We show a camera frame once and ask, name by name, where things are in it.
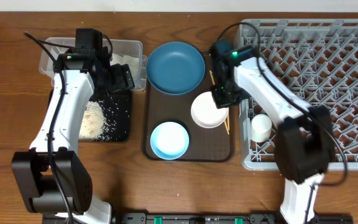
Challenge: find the white paper napkin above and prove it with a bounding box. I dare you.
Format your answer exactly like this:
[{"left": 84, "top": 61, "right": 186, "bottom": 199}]
[{"left": 110, "top": 53, "right": 139, "bottom": 79}]

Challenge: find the beige bowl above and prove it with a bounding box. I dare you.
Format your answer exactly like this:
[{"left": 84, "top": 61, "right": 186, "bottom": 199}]
[{"left": 190, "top": 91, "right": 229, "bottom": 129}]

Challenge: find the white green cup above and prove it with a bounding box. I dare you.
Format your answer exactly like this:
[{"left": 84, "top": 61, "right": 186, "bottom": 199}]
[{"left": 250, "top": 114, "right": 272, "bottom": 143}]

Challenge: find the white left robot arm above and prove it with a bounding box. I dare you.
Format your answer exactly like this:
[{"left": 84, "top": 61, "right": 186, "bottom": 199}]
[{"left": 11, "top": 28, "right": 134, "bottom": 223}]

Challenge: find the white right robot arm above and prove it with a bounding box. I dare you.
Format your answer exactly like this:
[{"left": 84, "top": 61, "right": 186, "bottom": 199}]
[{"left": 209, "top": 40, "right": 335, "bottom": 223}]

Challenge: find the grey dishwasher rack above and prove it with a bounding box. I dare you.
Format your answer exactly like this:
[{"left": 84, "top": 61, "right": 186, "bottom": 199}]
[{"left": 234, "top": 19, "right": 358, "bottom": 171}]

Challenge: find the wooden chopstick left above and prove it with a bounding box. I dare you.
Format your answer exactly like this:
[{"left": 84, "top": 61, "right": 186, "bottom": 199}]
[{"left": 209, "top": 70, "right": 230, "bottom": 135}]

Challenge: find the wooden chopstick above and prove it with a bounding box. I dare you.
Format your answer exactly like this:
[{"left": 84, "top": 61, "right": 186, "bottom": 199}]
[
  {"left": 209, "top": 70, "right": 230, "bottom": 135},
  {"left": 224, "top": 114, "right": 230, "bottom": 134}
]

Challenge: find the clear plastic bin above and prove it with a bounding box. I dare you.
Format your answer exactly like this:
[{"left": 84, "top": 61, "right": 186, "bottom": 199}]
[{"left": 39, "top": 37, "right": 147, "bottom": 91}]

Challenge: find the dark blue plate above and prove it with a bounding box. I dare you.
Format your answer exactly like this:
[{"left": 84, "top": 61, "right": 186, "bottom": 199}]
[{"left": 146, "top": 42, "right": 206, "bottom": 95}]

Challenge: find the black tray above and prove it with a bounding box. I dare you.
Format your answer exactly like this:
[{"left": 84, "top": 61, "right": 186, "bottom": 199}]
[{"left": 47, "top": 86, "right": 133, "bottom": 143}]

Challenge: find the wooden chopstick right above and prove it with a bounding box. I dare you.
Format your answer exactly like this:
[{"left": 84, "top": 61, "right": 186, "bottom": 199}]
[{"left": 224, "top": 114, "right": 230, "bottom": 134}]

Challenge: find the pile of rice scraps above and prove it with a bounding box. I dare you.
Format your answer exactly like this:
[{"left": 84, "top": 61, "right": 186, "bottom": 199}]
[{"left": 79, "top": 97, "right": 122, "bottom": 142}]

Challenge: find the brown serving tray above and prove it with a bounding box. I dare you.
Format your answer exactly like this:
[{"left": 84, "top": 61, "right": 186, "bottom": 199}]
[{"left": 142, "top": 50, "right": 235, "bottom": 162}]

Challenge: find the light blue bowl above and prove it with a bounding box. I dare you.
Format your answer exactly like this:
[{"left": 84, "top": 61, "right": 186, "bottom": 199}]
[{"left": 150, "top": 121, "right": 190, "bottom": 160}]

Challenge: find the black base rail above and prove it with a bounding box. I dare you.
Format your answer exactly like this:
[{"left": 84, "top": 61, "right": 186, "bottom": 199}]
[{"left": 41, "top": 211, "right": 354, "bottom": 224}]

